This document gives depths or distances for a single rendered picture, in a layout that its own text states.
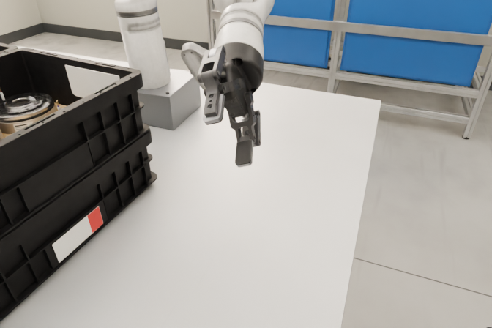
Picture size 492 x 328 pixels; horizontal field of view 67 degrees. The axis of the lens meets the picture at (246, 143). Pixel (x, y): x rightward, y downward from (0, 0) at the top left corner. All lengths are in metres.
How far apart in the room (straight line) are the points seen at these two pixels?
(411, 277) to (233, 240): 1.06
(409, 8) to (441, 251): 1.26
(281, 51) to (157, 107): 1.62
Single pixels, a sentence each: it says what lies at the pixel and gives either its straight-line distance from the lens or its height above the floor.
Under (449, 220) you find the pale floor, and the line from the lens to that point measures 1.89.
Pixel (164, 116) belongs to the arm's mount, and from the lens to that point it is 0.91.
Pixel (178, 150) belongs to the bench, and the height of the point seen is 0.70.
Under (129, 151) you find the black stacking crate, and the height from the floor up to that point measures 0.81.
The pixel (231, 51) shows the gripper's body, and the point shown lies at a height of 1.00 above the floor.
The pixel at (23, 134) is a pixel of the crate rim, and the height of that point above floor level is 0.93.
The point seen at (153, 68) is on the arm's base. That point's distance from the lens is 0.91.
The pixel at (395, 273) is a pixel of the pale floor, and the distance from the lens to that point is 1.58.
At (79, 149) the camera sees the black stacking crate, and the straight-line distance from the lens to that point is 0.58.
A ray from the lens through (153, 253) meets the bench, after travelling 0.62.
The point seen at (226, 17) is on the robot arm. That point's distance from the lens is 0.58.
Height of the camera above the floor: 1.15
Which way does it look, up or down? 32 degrees down
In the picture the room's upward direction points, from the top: straight up
